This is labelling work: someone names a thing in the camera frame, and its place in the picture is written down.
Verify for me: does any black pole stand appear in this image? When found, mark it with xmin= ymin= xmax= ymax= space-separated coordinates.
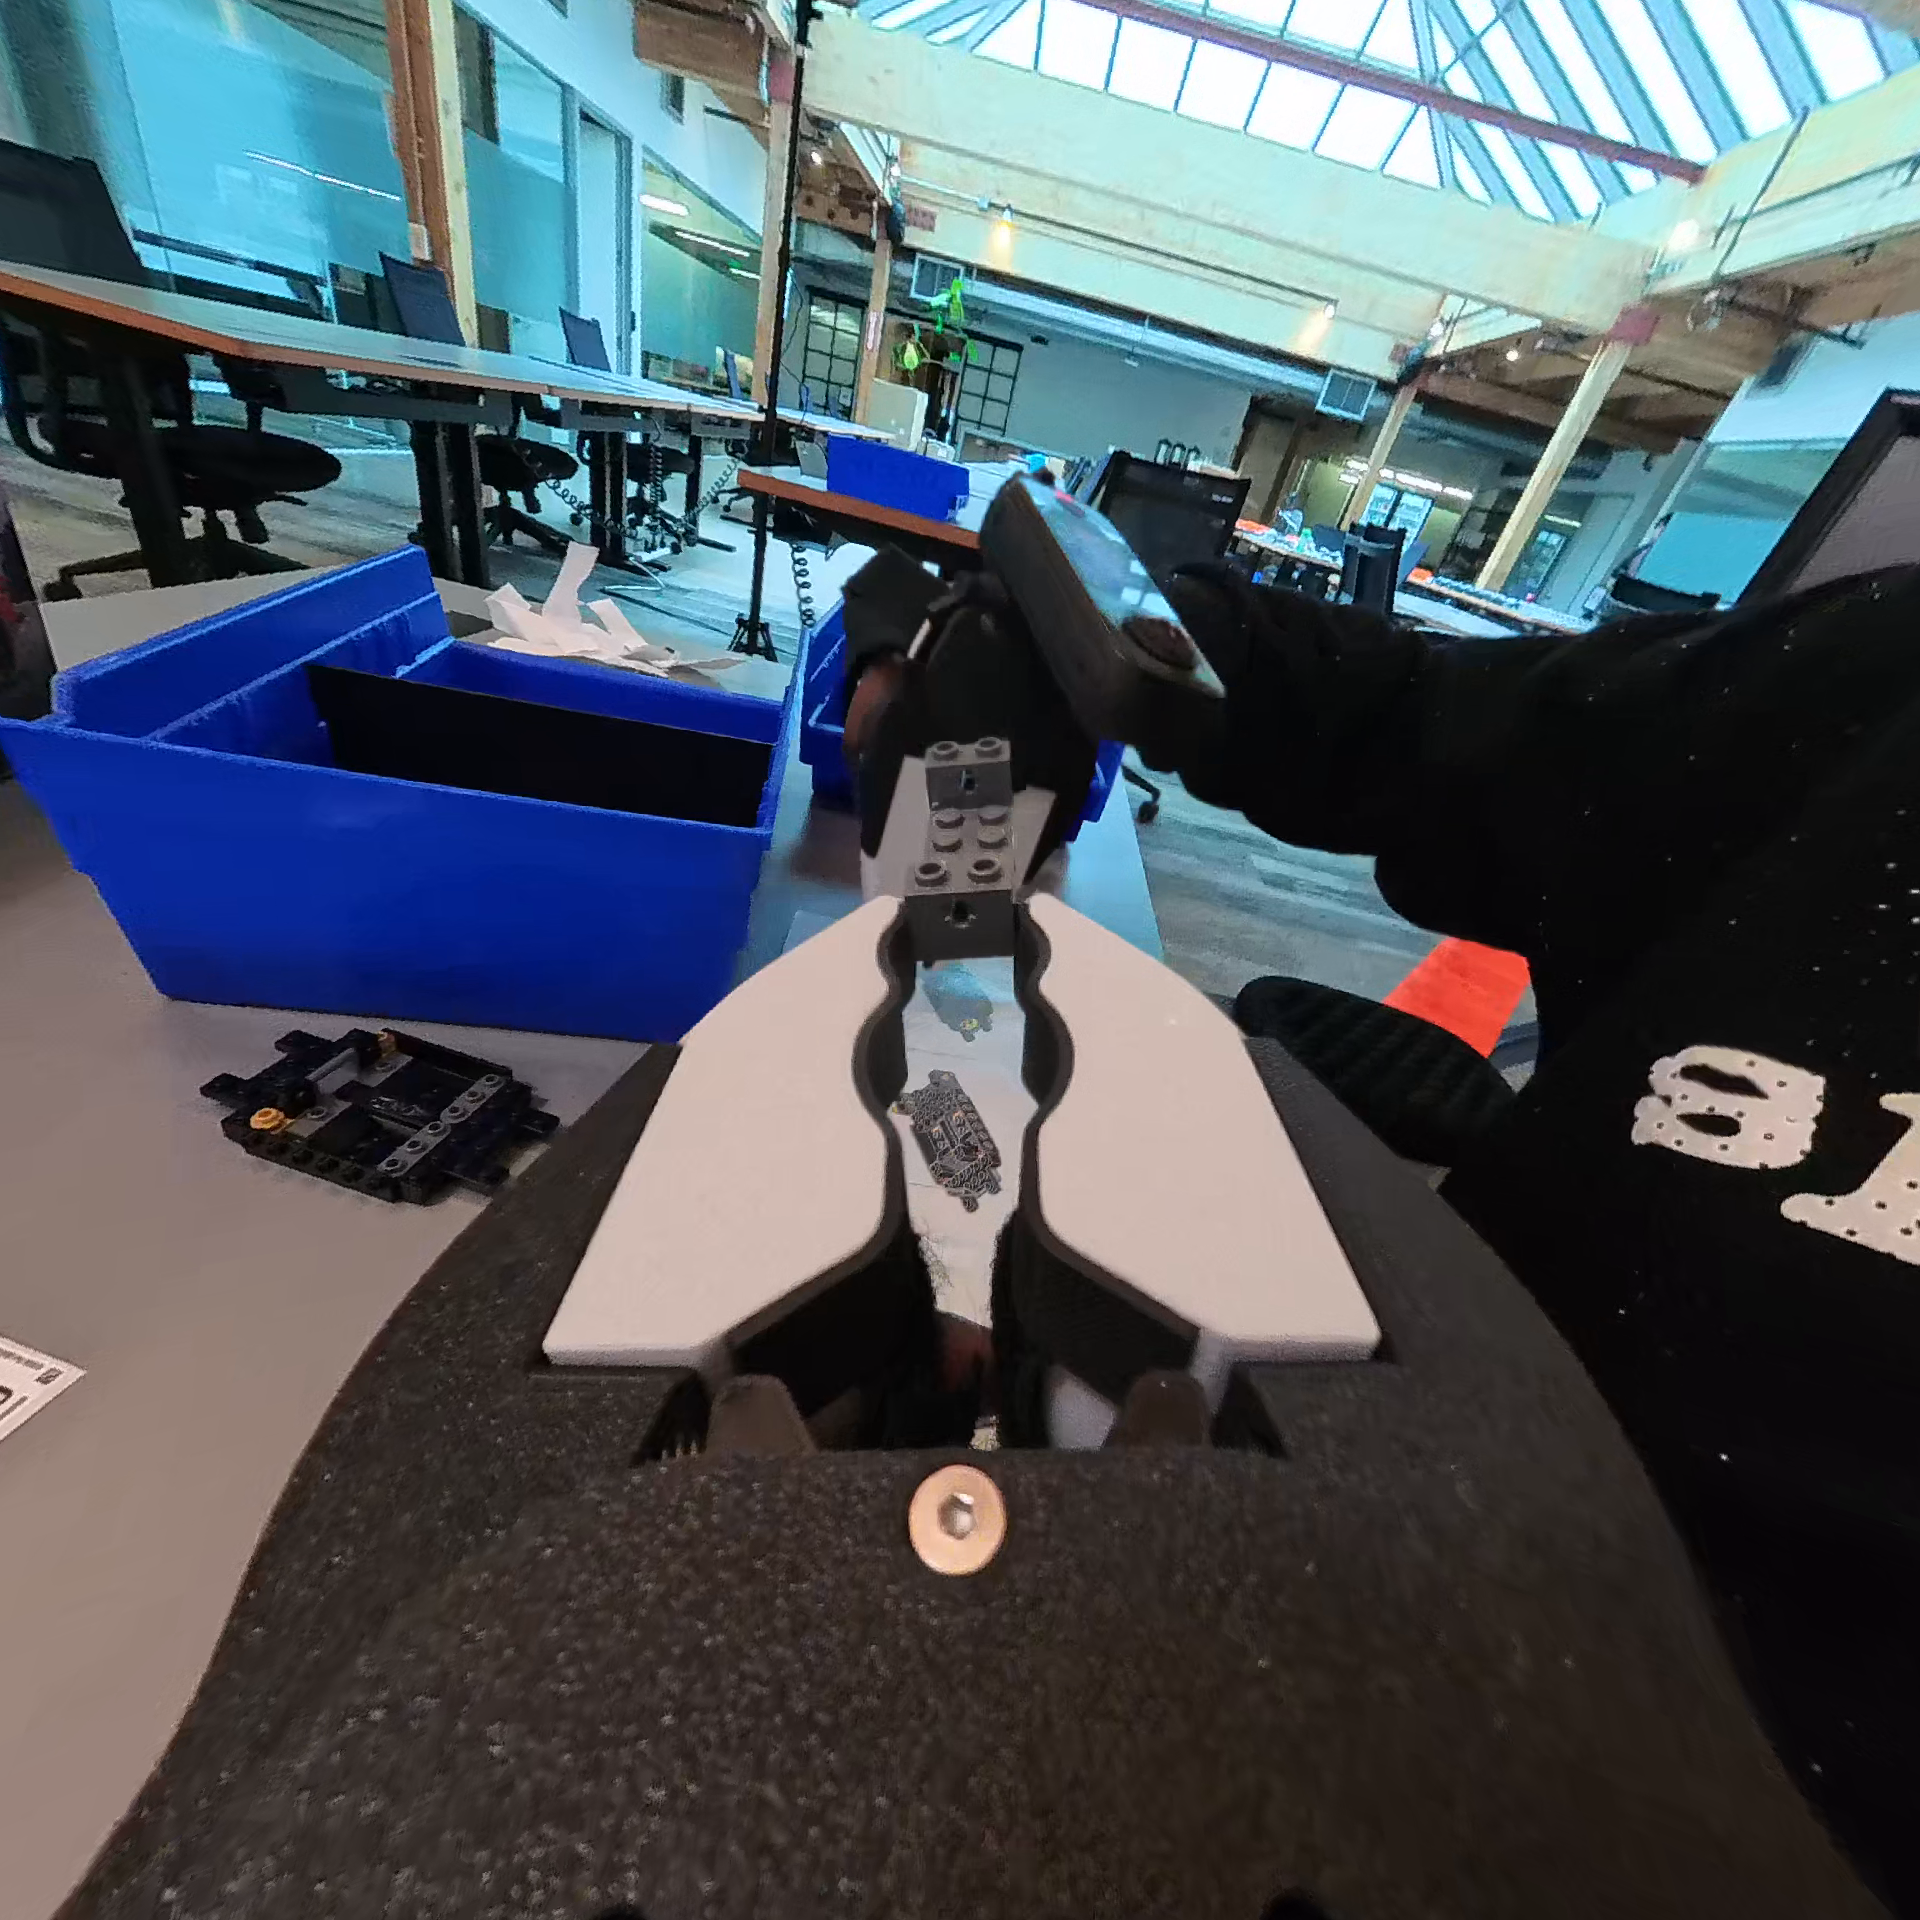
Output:
xmin=732 ymin=0 xmax=828 ymax=666

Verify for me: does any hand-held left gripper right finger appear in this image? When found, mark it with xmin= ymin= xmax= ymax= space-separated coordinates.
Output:
xmin=996 ymin=897 xmax=1383 ymax=1449

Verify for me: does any black chair armrest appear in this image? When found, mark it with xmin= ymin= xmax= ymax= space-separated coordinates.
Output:
xmin=1232 ymin=976 xmax=1517 ymax=1172

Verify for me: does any grey lego piece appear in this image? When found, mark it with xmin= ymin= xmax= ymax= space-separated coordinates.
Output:
xmin=901 ymin=739 xmax=1059 ymax=962

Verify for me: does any dark grey lego chassis assembly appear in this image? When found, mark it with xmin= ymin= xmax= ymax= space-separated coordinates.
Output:
xmin=199 ymin=1027 xmax=561 ymax=1211

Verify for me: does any large blue plastic bin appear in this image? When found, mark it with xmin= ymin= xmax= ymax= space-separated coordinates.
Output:
xmin=0 ymin=545 xmax=811 ymax=1045

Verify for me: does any crumpled white paper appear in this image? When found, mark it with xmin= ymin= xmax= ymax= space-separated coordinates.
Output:
xmin=482 ymin=545 xmax=746 ymax=677

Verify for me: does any white printed paper label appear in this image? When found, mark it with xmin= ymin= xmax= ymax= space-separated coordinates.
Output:
xmin=0 ymin=1335 xmax=85 ymax=1444

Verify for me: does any person's right hand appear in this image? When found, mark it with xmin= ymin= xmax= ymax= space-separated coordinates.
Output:
xmin=843 ymin=661 xmax=911 ymax=775

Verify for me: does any small office desk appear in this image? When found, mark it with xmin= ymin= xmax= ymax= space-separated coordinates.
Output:
xmin=736 ymin=464 xmax=993 ymax=664

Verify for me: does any black bin divider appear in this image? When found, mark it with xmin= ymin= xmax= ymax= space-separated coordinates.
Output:
xmin=306 ymin=664 xmax=783 ymax=829

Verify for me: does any orange floor mat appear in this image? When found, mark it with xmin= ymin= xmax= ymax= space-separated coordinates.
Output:
xmin=1381 ymin=938 xmax=1537 ymax=1058

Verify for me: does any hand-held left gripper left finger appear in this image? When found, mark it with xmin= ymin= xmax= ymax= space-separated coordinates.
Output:
xmin=544 ymin=897 xmax=915 ymax=1375

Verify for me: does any black office chair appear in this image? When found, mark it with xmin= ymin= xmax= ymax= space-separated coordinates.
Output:
xmin=0 ymin=141 xmax=345 ymax=602
xmin=375 ymin=252 xmax=579 ymax=559

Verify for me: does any person's black speckled sweater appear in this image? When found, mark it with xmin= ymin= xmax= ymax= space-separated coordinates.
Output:
xmin=1437 ymin=720 xmax=1920 ymax=1911

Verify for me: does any lego instruction booklet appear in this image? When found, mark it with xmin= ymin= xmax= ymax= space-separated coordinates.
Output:
xmin=780 ymin=900 xmax=1059 ymax=1328

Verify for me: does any long office desk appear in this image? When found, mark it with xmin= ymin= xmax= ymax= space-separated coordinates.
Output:
xmin=0 ymin=259 xmax=841 ymax=595

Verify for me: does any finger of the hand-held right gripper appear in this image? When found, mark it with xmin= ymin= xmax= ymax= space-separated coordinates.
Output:
xmin=858 ymin=748 xmax=939 ymax=904

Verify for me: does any small blue plastic bin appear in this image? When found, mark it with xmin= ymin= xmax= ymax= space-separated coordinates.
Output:
xmin=825 ymin=435 xmax=975 ymax=509
xmin=801 ymin=599 xmax=1127 ymax=825

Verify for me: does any black monitor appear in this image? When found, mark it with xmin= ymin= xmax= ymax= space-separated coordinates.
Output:
xmin=1739 ymin=387 xmax=1920 ymax=605
xmin=1095 ymin=451 xmax=1256 ymax=579

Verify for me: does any green hanging plant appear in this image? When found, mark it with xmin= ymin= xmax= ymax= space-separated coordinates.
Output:
xmin=892 ymin=274 xmax=986 ymax=385

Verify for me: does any person's right forearm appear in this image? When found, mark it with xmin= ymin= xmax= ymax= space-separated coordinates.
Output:
xmin=1162 ymin=562 xmax=1920 ymax=970

